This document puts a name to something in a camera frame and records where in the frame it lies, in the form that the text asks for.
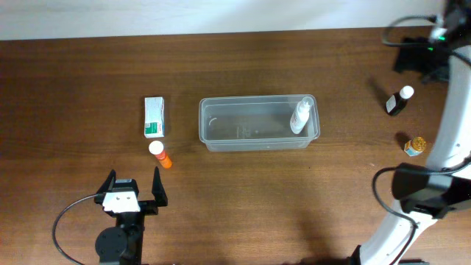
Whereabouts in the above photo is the orange tablet tube white cap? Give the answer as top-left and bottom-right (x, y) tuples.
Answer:
(149, 141), (172, 169)

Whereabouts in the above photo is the small jar gold lid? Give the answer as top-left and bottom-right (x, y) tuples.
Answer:
(403, 137), (427, 157)

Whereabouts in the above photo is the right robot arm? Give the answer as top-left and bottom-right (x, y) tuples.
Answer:
(347, 1), (470, 265)

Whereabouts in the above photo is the white green medicine box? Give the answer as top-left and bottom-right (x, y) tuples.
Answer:
(144, 97), (165, 138)

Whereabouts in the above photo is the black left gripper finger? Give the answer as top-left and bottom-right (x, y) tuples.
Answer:
(152, 166), (168, 207)
(96, 169), (116, 194)

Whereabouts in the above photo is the white spray bottle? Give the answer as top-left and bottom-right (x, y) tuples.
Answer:
(290, 96), (314, 134)

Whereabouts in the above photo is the clear plastic container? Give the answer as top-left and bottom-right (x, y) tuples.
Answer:
(199, 94), (320, 152)

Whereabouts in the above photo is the dark bottle white cap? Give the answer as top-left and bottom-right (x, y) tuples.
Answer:
(386, 85), (414, 116)

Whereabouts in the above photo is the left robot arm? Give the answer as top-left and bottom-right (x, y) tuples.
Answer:
(94, 168), (168, 265)

